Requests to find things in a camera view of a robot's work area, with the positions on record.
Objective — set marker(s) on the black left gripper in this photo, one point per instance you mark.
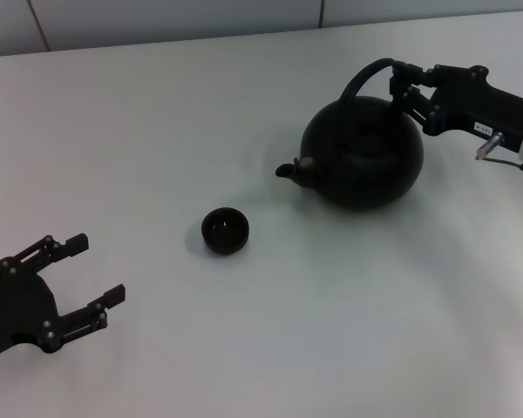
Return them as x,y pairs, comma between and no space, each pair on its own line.
22,311

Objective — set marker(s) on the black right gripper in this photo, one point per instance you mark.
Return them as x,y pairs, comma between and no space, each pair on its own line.
475,104

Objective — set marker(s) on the black cast iron teapot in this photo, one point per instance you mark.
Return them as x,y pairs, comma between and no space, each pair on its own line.
366,165

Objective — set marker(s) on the small black teacup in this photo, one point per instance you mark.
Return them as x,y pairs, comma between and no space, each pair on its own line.
225,231

